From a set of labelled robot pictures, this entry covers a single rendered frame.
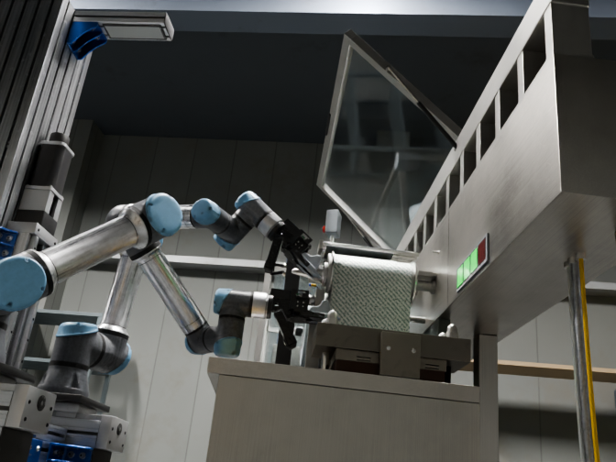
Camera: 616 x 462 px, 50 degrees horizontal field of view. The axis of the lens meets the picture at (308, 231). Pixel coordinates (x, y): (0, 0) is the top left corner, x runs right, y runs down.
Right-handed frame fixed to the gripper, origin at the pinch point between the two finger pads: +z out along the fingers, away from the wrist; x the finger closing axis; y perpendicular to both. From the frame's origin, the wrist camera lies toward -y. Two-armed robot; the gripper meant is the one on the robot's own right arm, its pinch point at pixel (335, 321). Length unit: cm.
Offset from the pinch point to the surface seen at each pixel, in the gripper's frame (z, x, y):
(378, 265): 11.4, 0.4, 18.8
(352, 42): -3, -13, 89
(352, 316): 4.7, -0.2, 1.9
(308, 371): -7.8, -26.0, -20.1
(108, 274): -177, 398, 127
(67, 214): -220, 378, 173
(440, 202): 32, 9, 46
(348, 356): 2.4, -19.0, -13.8
